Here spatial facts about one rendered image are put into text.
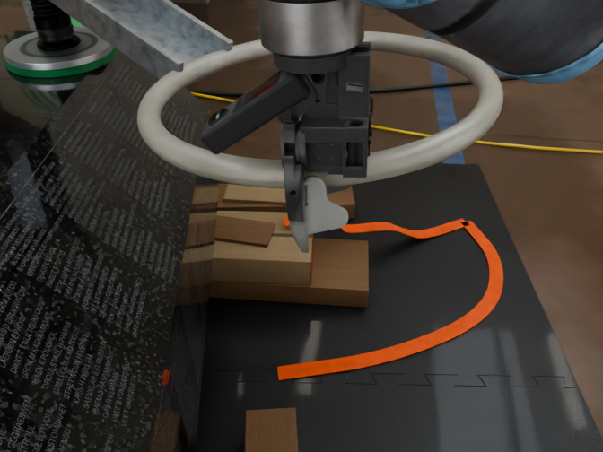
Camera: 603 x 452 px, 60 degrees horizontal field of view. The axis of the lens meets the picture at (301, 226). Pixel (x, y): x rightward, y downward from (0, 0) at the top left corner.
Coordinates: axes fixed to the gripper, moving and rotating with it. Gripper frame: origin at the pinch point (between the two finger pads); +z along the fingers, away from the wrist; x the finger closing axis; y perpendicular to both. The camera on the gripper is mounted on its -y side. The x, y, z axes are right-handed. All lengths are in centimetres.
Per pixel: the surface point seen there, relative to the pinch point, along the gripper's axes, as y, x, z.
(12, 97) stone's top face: -57, 36, 0
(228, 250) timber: -36, 73, 66
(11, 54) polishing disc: -64, 49, -3
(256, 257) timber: -27, 71, 67
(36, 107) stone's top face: -51, 33, 1
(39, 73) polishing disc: -56, 44, -1
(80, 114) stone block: -45, 35, 3
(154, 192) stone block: -32.4, 30.9, 16.8
